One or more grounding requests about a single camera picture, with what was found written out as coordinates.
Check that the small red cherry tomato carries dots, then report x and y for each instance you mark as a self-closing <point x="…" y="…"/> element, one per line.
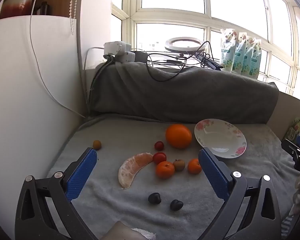
<point x="159" y="145"/>

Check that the peeled pomelo segment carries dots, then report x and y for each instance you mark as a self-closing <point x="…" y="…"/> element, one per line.
<point x="132" y="167"/>

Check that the floral white plate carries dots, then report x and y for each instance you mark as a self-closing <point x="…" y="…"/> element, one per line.
<point x="220" y="140"/>

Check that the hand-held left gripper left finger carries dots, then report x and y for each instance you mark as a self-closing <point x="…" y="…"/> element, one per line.
<point x="82" y="172"/>

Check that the white fluffy cloth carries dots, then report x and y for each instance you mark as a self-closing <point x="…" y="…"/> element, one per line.
<point x="145" y="233"/>

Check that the dark plum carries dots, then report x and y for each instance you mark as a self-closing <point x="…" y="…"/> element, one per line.
<point x="176" y="204"/>
<point x="154" y="198"/>

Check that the brown round fruit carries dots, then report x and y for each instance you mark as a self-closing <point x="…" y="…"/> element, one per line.
<point x="179" y="165"/>

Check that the tangerine with stem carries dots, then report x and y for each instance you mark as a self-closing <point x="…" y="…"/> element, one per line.
<point x="165" y="169"/>

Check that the large orange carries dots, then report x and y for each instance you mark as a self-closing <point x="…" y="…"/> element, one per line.
<point x="178" y="136"/>

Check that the black power adapter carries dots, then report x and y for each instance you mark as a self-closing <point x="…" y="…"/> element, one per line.
<point x="140" y="56"/>

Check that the white board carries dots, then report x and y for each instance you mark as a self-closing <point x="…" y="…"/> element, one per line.
<point x="15" y="80"/>

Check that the white window frame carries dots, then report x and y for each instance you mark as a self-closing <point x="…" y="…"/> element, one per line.
<point x="207" y="22"/>

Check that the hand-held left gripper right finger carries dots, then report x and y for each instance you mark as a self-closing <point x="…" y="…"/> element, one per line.
<point x="212" y="172"/>

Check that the large red cherry tomato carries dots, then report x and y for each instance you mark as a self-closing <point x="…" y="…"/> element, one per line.
<point x="159" y="157"/>

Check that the small brown longan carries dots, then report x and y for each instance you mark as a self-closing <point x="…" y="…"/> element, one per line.
<point x="97" y="144"/>

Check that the small tangerine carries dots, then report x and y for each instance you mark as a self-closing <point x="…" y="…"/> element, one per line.
<point x="194" y="166"/>

